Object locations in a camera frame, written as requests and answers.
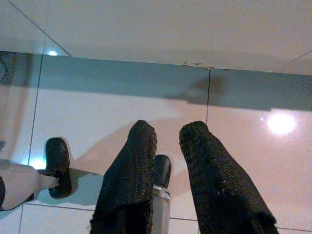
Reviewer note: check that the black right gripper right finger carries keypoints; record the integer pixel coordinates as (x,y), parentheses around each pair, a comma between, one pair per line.
(219,190)

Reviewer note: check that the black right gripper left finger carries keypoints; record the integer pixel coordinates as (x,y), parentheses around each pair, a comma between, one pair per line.
(129,182)

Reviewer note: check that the white kitchen cabinet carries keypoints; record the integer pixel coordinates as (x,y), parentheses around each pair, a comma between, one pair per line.
(170,29)

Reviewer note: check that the black robot right foot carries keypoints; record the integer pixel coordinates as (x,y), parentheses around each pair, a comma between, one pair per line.
(162,170)

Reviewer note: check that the black robot foot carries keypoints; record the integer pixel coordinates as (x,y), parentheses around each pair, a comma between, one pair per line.
(162,170)
(58,165)

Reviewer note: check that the silver robot right leg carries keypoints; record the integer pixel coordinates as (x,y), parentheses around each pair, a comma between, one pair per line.
(161,212)

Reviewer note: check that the silver robot leg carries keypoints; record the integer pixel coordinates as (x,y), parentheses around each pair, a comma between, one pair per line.
(19,185)
(161,212)

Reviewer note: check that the black robot left foot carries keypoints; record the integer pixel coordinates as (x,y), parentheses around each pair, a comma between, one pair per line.
(58,165)

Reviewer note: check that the grey cabinet kickboard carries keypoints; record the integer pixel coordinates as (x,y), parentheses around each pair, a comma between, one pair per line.
(122,78)

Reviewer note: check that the silver robot left leg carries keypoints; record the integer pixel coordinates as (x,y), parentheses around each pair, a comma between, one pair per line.
(19,185)

